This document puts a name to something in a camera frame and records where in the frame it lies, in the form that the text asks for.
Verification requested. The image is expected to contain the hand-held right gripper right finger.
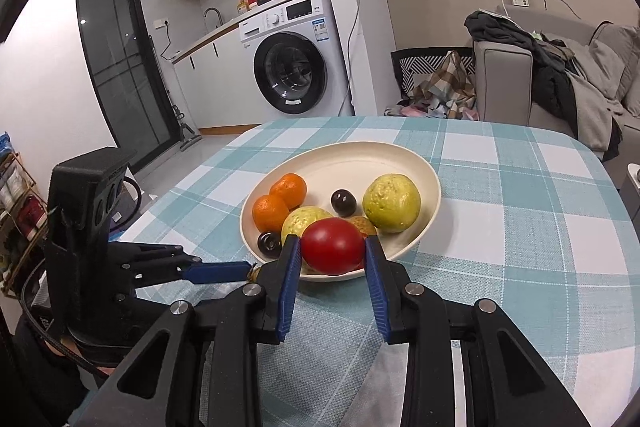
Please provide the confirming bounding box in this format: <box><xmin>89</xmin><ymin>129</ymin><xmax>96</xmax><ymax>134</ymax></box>
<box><xmin>364</xmin><ymin>237</ymin><xmax>593</xmax><ymax>427</ymax></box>

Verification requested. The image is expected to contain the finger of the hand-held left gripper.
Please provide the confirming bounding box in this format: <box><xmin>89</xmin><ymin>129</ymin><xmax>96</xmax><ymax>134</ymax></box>
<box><xmin>107</xmin><ymin>243</ymin><xmax>253</xmax><ymax>286</ymax></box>
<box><xmin>128</xmin><ymin>270</ymin><xmax>185</xmax><ymax>296</ymax></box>

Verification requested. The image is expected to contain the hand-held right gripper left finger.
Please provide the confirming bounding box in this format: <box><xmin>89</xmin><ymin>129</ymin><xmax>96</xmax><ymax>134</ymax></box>
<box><xmin>67</xmin><ymin>234</ymin><xmax>302</xmax><ymax>427</ymax></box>

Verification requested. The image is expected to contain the dark purple plum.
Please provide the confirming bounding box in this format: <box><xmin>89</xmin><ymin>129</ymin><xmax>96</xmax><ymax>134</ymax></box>
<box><xmin>257</xmin><ymin>231</ymin><xmax>283</xmax><ymax>258</ymax></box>
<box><xmin>331</xmin><ymin>189</ymin><xmax>357</xmax><ymax>217</ymax></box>

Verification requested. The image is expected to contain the red tomato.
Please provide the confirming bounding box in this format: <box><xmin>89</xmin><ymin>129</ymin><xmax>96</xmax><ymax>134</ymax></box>
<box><xmin>300</xmin><ymin>217</ymin><xmax>366</xmax><ymax>275</ymax></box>

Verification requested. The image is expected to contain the brown longan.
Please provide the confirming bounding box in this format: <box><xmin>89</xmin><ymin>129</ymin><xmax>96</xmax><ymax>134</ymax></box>
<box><xmin>347</xmin><ymin>216</ymin><xmax>378</xmax><ymax>238</ymax></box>

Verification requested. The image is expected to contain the small yellow-green guava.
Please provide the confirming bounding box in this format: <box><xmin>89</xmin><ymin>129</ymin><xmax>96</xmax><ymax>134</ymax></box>
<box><xmin>281</xmin><ymin>206</ymin><xmax>335</xmax><ymax>248</ymax></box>

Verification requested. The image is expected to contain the orange mandarin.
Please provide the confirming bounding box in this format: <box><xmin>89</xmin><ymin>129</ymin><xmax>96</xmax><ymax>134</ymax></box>
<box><xmin>251</xmin><ymin>194</ymin><xmax>291</xmax><ymax>233</ymax></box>
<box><xmin>270</xmin><ymin>173</ymin><xmax>307</xmax><ymax>210</ymax></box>

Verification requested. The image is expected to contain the large yellow guava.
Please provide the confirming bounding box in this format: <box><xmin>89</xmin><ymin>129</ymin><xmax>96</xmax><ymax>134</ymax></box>
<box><xmin>362</xmin><ymin>174</ymin><xmax>422</xmax><ymax>234</ymax></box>

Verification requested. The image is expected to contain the cream oval plate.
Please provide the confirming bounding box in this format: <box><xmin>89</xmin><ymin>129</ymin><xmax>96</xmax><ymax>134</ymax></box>
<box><xmin>239</xmin><ymin>142</ymin><xmax>442</xmax><ymax>283</ymax></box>

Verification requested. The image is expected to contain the person's left hand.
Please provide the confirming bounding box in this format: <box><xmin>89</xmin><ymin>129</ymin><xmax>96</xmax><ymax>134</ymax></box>
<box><xmin>42</xmin><ymin>338</ymin><xmax>118</xmax><ymax>380</ymax></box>

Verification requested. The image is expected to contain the grey floor mop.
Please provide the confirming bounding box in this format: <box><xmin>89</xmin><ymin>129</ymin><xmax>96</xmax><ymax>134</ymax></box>
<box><xmin>170</xmin><ymin>104</ymin><xmax>203</xmax><ymax>151</ymax></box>

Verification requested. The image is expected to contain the teal checked tablecloth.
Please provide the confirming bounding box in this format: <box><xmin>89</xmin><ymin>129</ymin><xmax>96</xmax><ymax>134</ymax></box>
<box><xmin>67</xmin><ymin>116</ymin><xmax>640</xmax><ymax>427</ymax></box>

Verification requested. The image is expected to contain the black framed glass door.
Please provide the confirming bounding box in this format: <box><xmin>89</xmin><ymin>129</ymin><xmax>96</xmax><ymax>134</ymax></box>
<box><xmin>75</xmin><ymin>0</ymin><xmax>182</xmax><ymax>172</ymax></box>

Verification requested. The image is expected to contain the kitchen counter cabinet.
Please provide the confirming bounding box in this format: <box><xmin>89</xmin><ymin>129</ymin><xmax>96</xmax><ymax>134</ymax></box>
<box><xmin>172</xmin><ymin>14</ymin><xmax>266</xmax><ymax>132</ymax></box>

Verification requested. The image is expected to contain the checked cloth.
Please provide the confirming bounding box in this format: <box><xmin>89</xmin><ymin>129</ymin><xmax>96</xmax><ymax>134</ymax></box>
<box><xmin>410</xmin><ymin>51</ymin><xmax>476</xmax><ymax>120</ymax></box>

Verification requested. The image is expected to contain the black patterned chair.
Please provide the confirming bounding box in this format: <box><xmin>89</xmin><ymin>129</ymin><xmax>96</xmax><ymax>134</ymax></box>
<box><xmin>390</xmin><ymin>48</ymin><xmax>478</xmax><ymax>118</ymax></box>

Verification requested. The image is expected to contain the white washing machine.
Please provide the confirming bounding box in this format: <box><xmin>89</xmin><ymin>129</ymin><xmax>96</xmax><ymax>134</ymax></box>
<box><xmin>238</xmin><ymin>0</ymin><xmax>353</xmax><ymax>118</ymax></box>

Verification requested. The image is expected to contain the grey sofa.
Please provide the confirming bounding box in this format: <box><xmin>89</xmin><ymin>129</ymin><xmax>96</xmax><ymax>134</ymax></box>
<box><xmin>472</xmin><ymin>22</ymin><xmax>640</xmax><ymax>158</ymax></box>

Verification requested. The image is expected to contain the dark jacket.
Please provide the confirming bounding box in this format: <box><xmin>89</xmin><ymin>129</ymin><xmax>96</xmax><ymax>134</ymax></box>
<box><xmin>465</xmin><ymin>10</ymin><xmax>581</xmax><ymax>122</ymax></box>

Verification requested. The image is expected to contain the grey garment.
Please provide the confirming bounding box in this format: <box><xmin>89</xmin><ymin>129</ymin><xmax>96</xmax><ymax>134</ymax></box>
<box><xmin>565</xmin><ymin>57</ymin><xmax>626</xmax><ymax>152</ymax></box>

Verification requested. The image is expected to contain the grey pillow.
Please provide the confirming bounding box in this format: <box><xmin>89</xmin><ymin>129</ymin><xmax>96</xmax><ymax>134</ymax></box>
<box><xmin>590</xmin><ymin>22</ymin><xmax>640</xmax><ymax>118</ymax></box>

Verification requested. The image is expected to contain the wire shelf rack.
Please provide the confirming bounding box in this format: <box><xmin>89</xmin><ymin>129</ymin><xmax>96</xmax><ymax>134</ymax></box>
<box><xmin>0</xmin><ymin>132</ymin><xmax>51</xmax><ymax>298</ymax></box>

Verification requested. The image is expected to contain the black braided cable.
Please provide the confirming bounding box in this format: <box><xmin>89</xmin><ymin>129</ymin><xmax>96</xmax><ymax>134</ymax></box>
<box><xmin>20</xmin><ymin>257</ymin><xmax>113</xmax><ymax>377</ymax></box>

